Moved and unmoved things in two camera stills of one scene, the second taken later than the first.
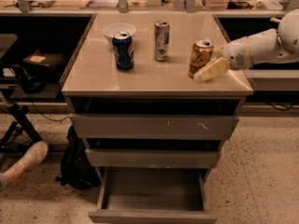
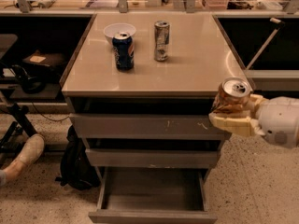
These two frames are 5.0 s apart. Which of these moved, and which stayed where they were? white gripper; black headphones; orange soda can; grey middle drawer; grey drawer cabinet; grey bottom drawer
Moved: orange soda can; white gripper
Stayed: grey bottom drawer; grey middle drawer; grey drawer cabinet; black headphones
